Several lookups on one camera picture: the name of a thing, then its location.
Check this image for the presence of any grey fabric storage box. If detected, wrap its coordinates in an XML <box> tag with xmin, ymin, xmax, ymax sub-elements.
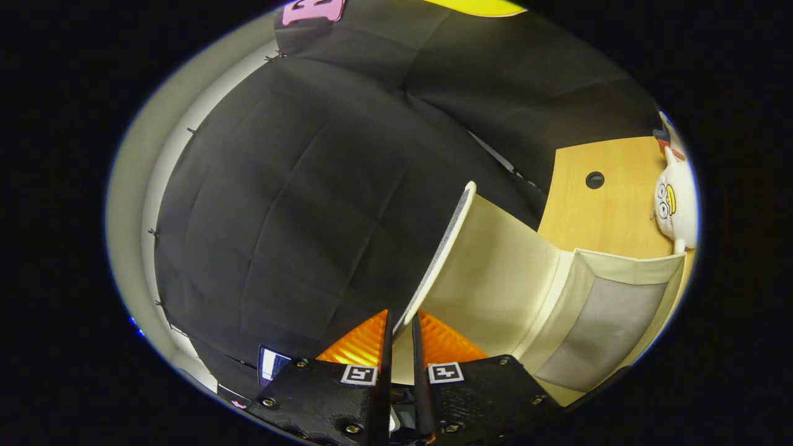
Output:
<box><xmin>390</xmin><ymin>180</ymin><xmax>688</xmax><ymax>407</ymax></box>

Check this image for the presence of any lit monitor screen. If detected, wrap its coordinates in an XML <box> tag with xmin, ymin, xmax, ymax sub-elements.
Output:
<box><xmin>257</xmin><ymin>346</ymin><xmax>292</xmax><ymax>385</ymax></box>

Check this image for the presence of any white duck plush toy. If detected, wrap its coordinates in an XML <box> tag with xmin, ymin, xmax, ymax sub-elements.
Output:
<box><xmin>651</xmin><ymin>149</ymin><xmax>701</xmax><ymax>255</ymax></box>

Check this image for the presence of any blue penguin plush toy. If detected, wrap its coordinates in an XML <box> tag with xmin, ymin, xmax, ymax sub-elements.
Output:
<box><xmin>652</xmin><ymin>110</ymin><xmax>687</xmax><ymax>160</ymax></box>

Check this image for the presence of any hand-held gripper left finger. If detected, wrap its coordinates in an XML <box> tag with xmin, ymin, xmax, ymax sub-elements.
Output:
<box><xmin>248</xmin><ymin>308</ymin><xmax>395</xmax><ymax>446</ymax></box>

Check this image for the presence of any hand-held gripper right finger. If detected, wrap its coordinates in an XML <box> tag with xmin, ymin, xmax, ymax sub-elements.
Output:
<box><xmin>411</xmin><ymin>308</ymin><xmax>566</xmax><ymax>446</ymax></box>

